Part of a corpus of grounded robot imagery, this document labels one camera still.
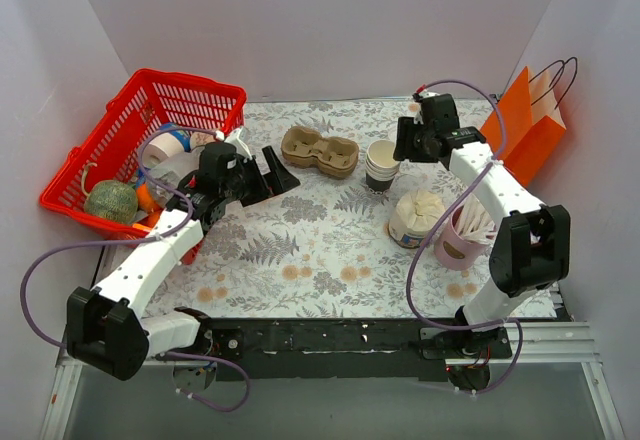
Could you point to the pink cup holder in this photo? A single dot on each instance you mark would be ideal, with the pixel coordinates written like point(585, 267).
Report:
point(454, 253)

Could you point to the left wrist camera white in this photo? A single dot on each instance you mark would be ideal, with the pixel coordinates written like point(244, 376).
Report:
point(235, 138)

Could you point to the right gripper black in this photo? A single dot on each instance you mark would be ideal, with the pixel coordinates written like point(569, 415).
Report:
point(407, 141)

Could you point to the orange snack box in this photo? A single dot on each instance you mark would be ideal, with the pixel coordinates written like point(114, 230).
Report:
point(146, 221)

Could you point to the orange paper bag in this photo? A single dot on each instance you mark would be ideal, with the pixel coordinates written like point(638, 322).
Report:
point(532, 117)

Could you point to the napkin filled paper tub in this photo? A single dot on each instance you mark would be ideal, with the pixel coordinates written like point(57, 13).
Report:
point(414, 216)

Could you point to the grey crumpled paper bag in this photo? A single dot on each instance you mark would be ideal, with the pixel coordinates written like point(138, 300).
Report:
point(172, 170)

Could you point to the green netted melon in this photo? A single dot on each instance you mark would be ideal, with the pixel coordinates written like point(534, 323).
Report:
point(112, 200)

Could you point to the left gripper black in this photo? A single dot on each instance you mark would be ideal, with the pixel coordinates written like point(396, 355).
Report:
point(258, 180)

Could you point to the floral table mat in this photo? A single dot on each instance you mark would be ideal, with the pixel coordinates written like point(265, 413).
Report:
point(322, 250)

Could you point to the orange fruit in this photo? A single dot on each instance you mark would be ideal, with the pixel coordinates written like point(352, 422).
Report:
point(146, 201)

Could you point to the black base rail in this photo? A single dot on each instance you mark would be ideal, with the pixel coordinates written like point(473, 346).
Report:
point(345, 348)

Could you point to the cardboard cup carrier stack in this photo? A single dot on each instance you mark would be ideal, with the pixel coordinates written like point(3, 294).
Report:
point(334, 156)

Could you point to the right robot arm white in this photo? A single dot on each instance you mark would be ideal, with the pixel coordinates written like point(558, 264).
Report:
point(531, 244)

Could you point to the toilet paper roll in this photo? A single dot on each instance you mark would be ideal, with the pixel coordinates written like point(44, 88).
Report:
point(160, 149)

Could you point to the stack of paper cups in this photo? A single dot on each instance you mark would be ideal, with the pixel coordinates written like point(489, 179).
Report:
point(380, 165)

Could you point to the beige printed pouch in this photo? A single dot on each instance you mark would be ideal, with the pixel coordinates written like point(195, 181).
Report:
point(200, 139)

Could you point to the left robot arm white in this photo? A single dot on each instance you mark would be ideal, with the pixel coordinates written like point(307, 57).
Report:
point(106, 326)

